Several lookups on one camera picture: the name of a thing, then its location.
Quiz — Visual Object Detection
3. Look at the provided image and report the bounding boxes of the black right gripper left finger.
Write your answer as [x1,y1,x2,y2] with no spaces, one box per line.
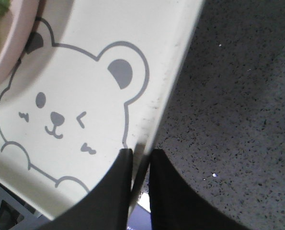
[39,149,133,230]

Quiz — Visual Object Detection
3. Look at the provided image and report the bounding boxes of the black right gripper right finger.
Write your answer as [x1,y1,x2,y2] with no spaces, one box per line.
[148,149,246,230]

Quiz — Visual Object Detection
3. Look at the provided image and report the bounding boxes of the cream bear serving tray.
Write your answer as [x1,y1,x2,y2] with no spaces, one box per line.
[0,0,204,219]

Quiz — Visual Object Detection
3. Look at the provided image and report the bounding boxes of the pink round plate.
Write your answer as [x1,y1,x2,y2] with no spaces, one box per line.
[0,0,39,83]

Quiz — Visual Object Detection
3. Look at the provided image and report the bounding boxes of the grey lattice floor grate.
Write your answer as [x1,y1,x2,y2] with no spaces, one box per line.
[0,184,50,230]

